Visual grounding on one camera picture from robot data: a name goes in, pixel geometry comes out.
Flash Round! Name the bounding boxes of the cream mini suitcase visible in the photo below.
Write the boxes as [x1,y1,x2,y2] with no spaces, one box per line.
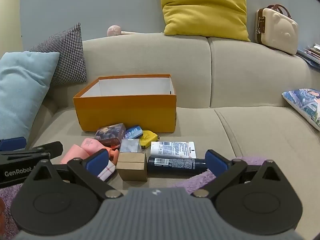
[255,4,299,55]

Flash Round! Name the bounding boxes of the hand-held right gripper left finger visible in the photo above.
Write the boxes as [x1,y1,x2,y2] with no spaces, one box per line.
[25,149,123,200]

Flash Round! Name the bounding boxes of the purple fleece cloth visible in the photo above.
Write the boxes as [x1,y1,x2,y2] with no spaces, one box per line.
[0,156,265,238]

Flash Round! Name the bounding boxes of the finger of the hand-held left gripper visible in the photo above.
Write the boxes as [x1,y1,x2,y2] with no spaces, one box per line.
[0,137,27,152]
[25,141,63,159]

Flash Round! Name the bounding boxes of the orange cardboard box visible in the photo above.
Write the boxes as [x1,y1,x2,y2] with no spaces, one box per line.
[73,74,177,133]

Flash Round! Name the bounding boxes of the tan cardboard box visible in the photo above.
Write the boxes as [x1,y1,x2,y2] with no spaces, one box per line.
[116,152,148,182]

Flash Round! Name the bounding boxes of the printed pillow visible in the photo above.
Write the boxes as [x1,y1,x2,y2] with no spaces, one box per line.
[282,88,320,132]

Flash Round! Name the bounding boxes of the yellow tape measure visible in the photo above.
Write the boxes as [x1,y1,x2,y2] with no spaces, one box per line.
[140,130,159,148]

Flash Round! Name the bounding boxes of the pink plush toy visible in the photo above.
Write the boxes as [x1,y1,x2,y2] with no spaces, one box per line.
[107,25,143,37]

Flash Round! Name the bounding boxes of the yellow pillow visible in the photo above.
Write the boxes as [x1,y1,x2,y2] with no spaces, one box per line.
[159,0,251,42]

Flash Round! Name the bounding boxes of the white plaid box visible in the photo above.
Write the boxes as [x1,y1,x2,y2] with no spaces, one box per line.
[96,160,116,182]

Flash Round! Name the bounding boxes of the silver grey box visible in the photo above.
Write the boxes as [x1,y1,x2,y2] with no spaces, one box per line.
[119,139,142,154]

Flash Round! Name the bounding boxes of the dark printed box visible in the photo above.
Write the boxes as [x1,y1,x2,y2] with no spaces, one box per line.
[94,123,126,148]

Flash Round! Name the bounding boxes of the stack of books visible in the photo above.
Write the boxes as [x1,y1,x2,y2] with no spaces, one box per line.
[296,44,320,70]

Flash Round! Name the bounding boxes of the dark blue spray can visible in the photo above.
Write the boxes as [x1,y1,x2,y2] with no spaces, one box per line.
[147,156,208,175]

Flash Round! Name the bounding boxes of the pink soft packets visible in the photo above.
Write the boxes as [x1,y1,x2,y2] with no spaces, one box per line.
[61,138,110,165]

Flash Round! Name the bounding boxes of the houndstooth pillow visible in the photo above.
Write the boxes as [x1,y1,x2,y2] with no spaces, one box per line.
[29,22,87,85]

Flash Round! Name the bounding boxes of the coral plastic item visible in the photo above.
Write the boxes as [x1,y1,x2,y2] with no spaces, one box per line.
[107,148,121,165]

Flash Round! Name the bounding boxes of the beige sofa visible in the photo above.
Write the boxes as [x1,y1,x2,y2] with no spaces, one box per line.
[0,31,320,205]

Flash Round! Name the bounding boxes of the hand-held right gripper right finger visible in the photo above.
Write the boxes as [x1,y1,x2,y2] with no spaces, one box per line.
[191,149,288,198]

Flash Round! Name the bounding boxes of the white tube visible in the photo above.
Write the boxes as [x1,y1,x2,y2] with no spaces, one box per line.
[150,141,197,158]

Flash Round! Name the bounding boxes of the light blue pillow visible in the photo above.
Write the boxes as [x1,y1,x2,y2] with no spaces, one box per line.
[0,51,60,141]

